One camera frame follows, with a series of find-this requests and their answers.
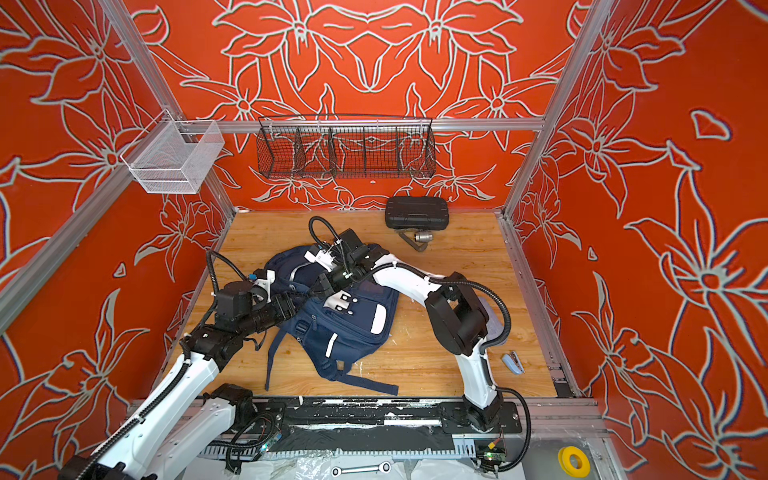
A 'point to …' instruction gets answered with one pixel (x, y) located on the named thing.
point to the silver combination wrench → (384, 467)
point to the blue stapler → (513, 361)
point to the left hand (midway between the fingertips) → (302, 298)
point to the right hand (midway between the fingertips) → (305, 294)
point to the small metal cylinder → (423, 236)
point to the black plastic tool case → (416, 213)
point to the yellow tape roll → (564, 461)
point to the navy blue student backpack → (336, 326)
